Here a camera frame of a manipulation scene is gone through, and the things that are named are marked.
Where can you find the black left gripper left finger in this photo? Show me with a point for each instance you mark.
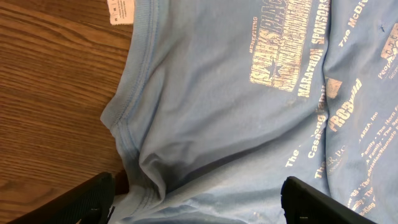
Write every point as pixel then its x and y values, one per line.
pixel 88 203

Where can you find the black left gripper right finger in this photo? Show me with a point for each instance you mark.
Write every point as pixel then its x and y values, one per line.
pixel 304 204

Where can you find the light blue printed t-shirt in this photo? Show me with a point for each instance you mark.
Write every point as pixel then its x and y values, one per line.
pixel 221 101

